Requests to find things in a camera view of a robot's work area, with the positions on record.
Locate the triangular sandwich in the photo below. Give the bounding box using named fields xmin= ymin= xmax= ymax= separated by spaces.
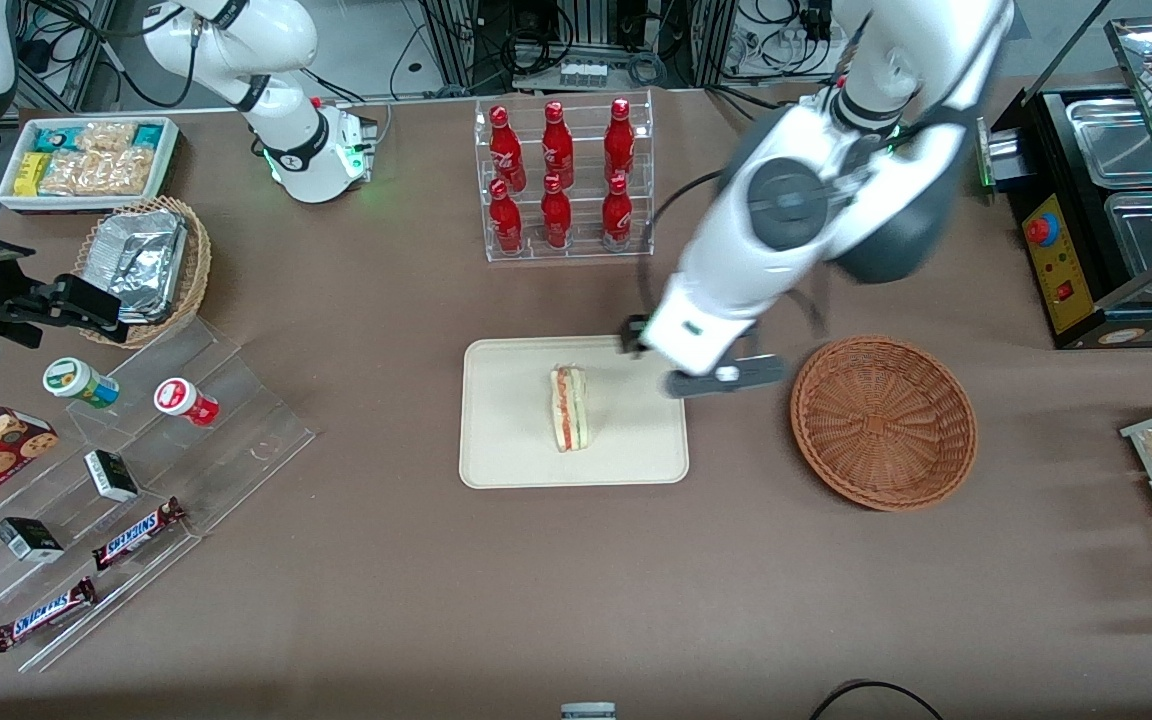
xmin=548 ymin=365 xmax=589 ymax=453

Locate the green lid yogurt cup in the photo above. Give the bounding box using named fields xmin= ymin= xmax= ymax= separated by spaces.
xmin=43 ymin=357 xmax=121 ymax=409

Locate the light tan wicker basket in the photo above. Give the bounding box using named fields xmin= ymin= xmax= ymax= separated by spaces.
xmin=74 ymin=195 xmax=212 ymax=349

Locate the aluminium foil container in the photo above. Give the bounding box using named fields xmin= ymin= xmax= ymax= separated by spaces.
xmin=94 ymin=209 xmax=188 ymax=323

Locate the clear acrylic stepped stand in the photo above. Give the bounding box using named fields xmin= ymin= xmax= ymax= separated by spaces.
xmin=0 ymin=318 xmax=317 ymax=673

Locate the black table edge cable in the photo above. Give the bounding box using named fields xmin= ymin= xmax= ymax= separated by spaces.
xmin=809 ymin=680 xmax=947 ymax=720

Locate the clear acrylic bottle rack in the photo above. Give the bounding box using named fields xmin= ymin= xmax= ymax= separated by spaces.
xmin=473 ymin=88 xmax=655 ymax=264

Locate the white plastic snack bin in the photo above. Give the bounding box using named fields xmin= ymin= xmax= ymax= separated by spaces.
xmin=0 ymin=115 xmax=182 ymax=214

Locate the cream plastic tray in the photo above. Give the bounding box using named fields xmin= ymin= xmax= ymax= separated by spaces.
xmin=459 ymin=333 xmax=690 ymax=490

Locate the red lid yogurt cup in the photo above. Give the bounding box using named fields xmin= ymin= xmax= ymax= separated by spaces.
xmin=154 ymin=377 xmax=220 ymax=428

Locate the black food warmer machine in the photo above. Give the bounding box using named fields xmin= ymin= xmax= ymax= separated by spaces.
xmin=976 ymin=85 xmax=1152 ymax=351

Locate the brown Snickers bar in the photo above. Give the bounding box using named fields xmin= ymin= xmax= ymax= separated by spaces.
xmin=91 ymin=497 xmax=187 ymax=571
xmin=0 ymin=577 xmax=99 ymax=653

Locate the aluminium profile frame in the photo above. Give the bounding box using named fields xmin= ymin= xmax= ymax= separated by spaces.
xmin=416 ymin=0 xmax=737 ymax=93

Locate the red cola bottle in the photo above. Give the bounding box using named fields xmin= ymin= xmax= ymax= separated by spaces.
xmin=489 ymin=178 xmax=524 ymax=256
xmin=541 ymin=173 xmax=573 ymax=251
xmin=604 ymin=97 xmax=636 ymax=186
xmin=602 ymin=173 xmax=633 ymax=251
xmin=541 ymin=100 xmax=575 ymax=189
xmin=489 ymin=105 xmax=527 ymax=193

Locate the small black carton box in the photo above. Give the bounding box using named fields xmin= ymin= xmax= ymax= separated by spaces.
xmin=0 ymin=516 xmax=65 ymax=563
xmin=84 ymin=450 xmax=140 ymax=503

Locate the clear rice cracker pack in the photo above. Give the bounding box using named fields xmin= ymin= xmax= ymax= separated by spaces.
xmin=40 ymin=148 xmax=156 ymax=197
xmin=76 ymin=120 xmax=138 ymax=157

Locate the brown wicker basket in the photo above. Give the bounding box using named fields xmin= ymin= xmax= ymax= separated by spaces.
xmin=789 ymin=335 xmax=979 ymax=512

